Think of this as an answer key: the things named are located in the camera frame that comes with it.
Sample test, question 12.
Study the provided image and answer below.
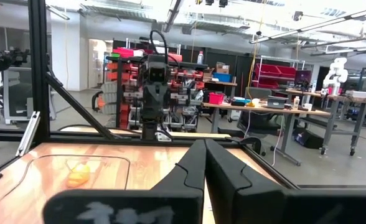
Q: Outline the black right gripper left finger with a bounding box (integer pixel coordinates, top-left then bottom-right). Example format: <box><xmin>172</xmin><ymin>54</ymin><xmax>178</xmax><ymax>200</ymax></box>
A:
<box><xmin>42</xmin><ymin>139</ymin><xmax>207</xmax><ymax>224</ymax></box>

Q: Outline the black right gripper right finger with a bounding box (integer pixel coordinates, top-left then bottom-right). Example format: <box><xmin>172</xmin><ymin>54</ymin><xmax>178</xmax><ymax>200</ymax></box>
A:
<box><xmin>205</xmin><ymin>139</ymin><xmax>366</xmax><ymax>224</ymax></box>

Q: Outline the orange toy fruit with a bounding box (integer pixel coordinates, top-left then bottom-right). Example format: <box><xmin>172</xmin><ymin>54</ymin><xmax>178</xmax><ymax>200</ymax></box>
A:
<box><xmin>66</xmin><ymin>163</ymin><xmax>91</xmax><ymax>189</ymax></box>

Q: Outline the shelf rack with red bins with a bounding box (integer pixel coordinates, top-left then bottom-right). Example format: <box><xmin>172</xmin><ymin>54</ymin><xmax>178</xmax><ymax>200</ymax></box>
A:
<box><xmin>106</xmin><ymin>46</ymin><xmax>209</xmax><ymax>131</ymax></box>

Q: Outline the black and orange chair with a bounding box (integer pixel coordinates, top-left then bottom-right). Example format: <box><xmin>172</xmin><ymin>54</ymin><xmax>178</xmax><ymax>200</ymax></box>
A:
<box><xmin>91</xmin><ymin>90</ymin><xmax>105</xmax><ymax>113</ymax></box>

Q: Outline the red bin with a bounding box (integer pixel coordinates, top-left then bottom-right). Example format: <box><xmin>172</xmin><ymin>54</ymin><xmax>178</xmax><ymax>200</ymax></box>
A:
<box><xmin>208</xmin><ymin>92</ymin><xmax>225</xmax><ymax>106</ymax></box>

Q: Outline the blue bin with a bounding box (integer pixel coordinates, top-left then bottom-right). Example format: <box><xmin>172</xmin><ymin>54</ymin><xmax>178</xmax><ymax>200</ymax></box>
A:
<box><xmin>212</xmin><ymin>72</ymin><xmax>233</xmax><ymax>83</ymax></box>

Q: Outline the cardboard box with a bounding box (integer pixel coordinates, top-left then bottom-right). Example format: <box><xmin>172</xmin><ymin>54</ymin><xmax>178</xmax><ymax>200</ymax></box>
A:
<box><xmin>215</xmin><ymin>63</ymin><xmax>230</xmax><ymax>75</ymax></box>

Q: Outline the black office chair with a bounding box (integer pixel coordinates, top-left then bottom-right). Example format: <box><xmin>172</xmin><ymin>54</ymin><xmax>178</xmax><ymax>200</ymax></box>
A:
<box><xmin>236</xmin><ymin>86</ymin><xmax>285</xmax><ymax>156</ymax></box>

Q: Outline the black bag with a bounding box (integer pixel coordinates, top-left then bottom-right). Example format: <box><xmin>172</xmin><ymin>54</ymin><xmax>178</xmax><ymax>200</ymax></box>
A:
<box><xmin>294</xmin><ymin>129</ymin><xmax>324</xmax><ymax>149</ymax></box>

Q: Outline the wooden workbench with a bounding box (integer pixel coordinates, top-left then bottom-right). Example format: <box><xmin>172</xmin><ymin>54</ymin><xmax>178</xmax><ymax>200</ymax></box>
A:
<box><xmin>201</xmin><ymin>101</ymin><xmax>333</xmax><ymax>167</ymax></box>

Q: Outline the grey box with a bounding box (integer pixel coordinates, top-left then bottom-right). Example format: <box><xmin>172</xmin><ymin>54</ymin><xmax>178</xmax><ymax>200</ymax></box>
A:
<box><xmin>266</xmin><ymin>95</ymin><xmax>289</xmax><ymax>110</ymax></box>

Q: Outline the long grey-legged workbench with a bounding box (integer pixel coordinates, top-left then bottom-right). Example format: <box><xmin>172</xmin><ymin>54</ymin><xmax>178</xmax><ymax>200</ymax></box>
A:
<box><xmin>285</xmin><ymin>89</ymin><xmax>366</xmax><ymax>156</ymax></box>

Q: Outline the metal shelf with red bins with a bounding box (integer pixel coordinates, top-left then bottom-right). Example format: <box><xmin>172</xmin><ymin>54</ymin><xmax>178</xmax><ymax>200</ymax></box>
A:
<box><xmin>253</xmin><ymin>55</ymin><xmax>298</xmax><ymax>91</ymax></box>

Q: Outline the silver metal bar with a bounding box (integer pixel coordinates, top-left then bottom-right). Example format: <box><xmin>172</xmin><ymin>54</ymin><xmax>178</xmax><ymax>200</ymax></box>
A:
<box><xmin>16</xmin><ymin>111</ymin><xmax>41</xmax><ymax>157</ymax></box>

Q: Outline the white cart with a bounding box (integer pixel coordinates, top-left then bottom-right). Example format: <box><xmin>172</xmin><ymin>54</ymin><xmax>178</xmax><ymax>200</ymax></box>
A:
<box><xmin>2</xmin><ymin>67</ymin><xmax>58</xmax><ymax>125</ymax></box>

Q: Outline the purple monitor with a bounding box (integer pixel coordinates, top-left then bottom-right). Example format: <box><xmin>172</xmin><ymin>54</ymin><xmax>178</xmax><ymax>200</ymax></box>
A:
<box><xmin>294</xmin><ymin>70</ymin><xmax>312</xmax><ymax>88</ymax></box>

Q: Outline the white box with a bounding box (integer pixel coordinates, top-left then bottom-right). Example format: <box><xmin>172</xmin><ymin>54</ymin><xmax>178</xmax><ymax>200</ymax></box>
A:
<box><xmin>344</xmin><ymin>90</ymin><xmax>366</xmax><ymax>99</ymax></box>

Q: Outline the white robot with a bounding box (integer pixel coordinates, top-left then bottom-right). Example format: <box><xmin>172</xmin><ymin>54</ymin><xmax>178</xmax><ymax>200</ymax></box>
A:
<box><xmin>322</xmin><ymin>57</ymin><xmax>349</xmax><ymax>96</ymax></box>

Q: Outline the long ceiling light bar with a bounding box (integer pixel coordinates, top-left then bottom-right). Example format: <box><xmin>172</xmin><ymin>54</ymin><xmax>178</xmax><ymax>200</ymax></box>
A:
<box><xmin>249</xmin><ymin>5</ymin><xmax>366</xmax><ymax>44</ymax></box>

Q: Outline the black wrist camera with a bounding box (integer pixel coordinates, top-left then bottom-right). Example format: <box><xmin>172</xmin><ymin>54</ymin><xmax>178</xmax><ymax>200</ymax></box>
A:
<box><xmin>145</xmin><ymin>62</ymin><xmax>169</xmax><ymax>84</ymax></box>

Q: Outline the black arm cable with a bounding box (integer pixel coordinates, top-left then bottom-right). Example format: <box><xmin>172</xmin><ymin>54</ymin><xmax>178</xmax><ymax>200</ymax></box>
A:
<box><xmin>149</xmin><ymin>29</ymin><xmax>169</xmax><ymax>65</ymax></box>

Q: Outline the yellow cable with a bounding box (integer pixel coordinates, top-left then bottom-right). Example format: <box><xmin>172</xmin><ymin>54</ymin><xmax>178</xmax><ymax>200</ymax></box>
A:
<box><xmin>246</xmin><ymin>0</ymin><xmax>267</xmax><ymax>100</ymax></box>

